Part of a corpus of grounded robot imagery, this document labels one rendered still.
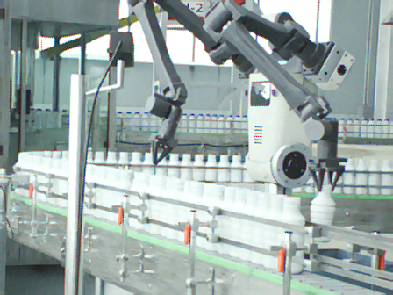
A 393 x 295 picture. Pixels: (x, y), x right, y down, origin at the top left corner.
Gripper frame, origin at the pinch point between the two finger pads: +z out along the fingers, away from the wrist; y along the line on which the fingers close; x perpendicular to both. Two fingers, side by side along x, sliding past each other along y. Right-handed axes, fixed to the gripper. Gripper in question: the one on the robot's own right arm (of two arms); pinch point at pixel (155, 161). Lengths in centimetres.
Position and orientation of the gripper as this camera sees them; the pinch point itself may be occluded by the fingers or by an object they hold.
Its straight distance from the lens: 350.4
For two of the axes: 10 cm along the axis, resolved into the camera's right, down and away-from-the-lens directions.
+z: -3.5, 9.3, -0.7
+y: 3.8, 0.7, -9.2
